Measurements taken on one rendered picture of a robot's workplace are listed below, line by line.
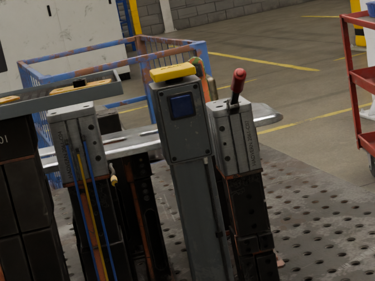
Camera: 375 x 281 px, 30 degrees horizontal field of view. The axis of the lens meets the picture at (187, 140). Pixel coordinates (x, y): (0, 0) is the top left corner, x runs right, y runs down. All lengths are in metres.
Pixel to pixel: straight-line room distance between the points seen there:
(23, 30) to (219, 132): 8.16
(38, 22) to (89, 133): 8.16
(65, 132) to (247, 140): 0.30
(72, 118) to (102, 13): 8.29
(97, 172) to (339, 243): 0.56
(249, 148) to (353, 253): 0.36
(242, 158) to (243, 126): 0.06
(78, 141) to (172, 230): 0.60
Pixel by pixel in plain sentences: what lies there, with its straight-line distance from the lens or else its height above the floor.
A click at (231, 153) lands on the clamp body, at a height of 0.98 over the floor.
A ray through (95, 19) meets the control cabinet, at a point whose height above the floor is 0.87.
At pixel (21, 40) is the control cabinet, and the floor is 0.80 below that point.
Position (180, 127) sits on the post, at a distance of 0.98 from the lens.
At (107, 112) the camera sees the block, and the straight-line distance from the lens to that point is 1.51.
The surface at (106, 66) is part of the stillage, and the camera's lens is 3.23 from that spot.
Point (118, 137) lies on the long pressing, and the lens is 1.38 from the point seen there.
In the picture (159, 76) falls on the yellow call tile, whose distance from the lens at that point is 0.97.
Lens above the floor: 1.29
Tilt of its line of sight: 14 degrees down
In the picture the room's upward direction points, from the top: 11 degrees counter-clockwise
